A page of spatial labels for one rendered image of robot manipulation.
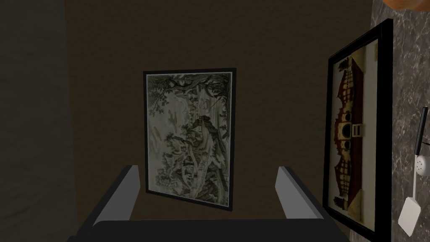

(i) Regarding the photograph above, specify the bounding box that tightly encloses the building picture black frame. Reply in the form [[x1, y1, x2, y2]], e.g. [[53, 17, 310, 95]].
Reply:
[[322, 18, 394, 242]]

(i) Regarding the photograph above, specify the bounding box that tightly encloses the grey landscape picture black frame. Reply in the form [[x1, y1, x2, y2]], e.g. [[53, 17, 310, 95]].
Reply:
[[142, 68, 237, 212]]

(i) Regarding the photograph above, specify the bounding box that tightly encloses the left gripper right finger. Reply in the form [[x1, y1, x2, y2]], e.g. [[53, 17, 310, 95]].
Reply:
[[275, 166, 331, 222]]

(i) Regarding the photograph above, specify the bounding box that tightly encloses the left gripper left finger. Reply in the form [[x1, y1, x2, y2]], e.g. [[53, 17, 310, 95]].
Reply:
[[87, 164, 141, 226]]

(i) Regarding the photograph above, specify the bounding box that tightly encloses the white spatula black handle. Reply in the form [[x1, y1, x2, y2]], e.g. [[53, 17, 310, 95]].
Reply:
[[398, 107, 430, 237]]

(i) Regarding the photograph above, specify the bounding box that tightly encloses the orange round object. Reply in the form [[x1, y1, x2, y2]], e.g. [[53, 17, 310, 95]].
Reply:
[[382, 0, 430, 12]]

